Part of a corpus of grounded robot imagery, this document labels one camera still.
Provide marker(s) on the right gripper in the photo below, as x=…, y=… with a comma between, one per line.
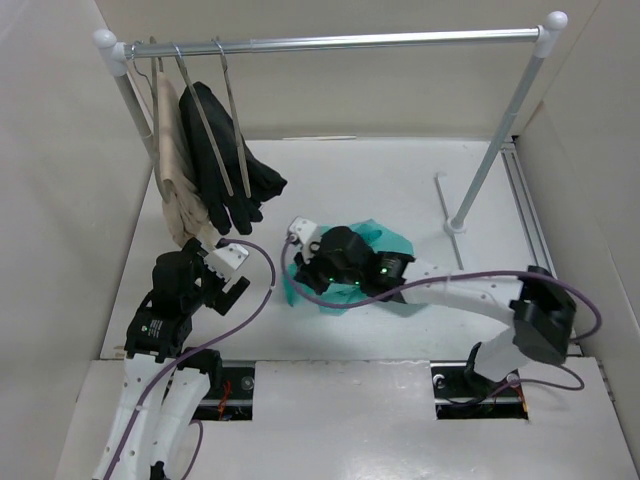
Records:
x=307, y=272

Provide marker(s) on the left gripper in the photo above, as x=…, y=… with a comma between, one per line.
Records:
x=199, y=264

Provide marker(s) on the teal t shirt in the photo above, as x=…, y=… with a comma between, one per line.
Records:
x=379, y=238

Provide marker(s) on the metal clothes hanger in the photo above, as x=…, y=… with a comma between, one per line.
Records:
x=239, y=141

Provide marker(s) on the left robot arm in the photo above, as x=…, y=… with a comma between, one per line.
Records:
x=159, y=396

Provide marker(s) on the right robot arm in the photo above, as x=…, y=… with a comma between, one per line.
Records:
x=405, y=279

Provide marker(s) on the metal hanger with beige garment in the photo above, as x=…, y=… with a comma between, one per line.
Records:
x=152, y=82

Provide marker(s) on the black hanging garment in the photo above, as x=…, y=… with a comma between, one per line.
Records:
x=225, y=213

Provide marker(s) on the beige hanging garment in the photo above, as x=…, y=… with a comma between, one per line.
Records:
x=183, y=209

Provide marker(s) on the white and chrome clothes rack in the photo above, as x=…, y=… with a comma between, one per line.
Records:
x=117, y=56

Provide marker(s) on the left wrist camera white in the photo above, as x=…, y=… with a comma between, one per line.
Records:
x=225, y=261

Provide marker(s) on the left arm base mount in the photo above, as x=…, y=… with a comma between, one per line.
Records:
x=232, y=400

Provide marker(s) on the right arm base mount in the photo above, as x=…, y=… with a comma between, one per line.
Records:
x=462, y=394

